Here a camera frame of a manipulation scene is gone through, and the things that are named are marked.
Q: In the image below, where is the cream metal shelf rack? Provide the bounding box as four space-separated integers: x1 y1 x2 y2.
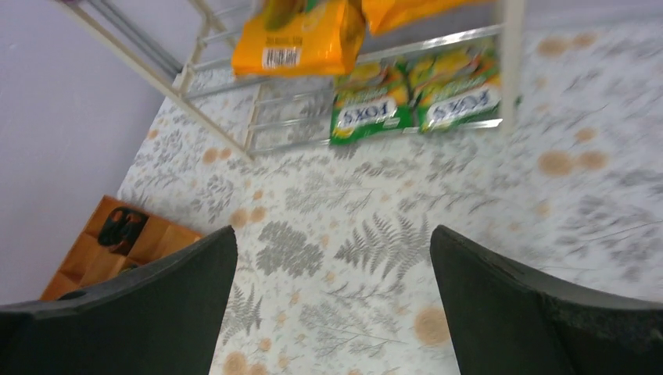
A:
57 0 527 161

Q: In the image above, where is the orange candy bag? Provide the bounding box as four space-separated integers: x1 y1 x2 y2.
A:
231 1 366 77
360 0 485 36

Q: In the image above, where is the green candy bag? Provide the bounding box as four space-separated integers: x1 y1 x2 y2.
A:
329 59 414 145
407 37 502 134

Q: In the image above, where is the wooden compartment tray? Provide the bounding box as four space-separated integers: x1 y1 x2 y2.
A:
41 195 202 301

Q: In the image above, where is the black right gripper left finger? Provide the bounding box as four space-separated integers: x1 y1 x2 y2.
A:
1 227 238 374

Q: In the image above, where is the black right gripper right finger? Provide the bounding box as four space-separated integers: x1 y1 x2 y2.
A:
430 226 662 374

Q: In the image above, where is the black cable coil top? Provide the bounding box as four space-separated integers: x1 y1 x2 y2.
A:
97 206 150 255

